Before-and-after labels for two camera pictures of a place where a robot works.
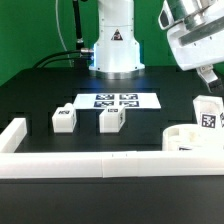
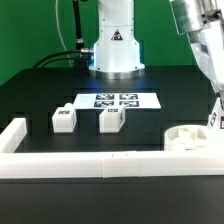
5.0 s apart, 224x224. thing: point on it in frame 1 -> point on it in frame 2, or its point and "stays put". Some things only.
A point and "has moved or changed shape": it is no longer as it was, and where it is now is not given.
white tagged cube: x=209 y=111 has moved or changed shape
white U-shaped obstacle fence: x=100 y=165 stays put
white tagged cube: x=64 y=119 stays put
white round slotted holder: x=192 y=137 stays put
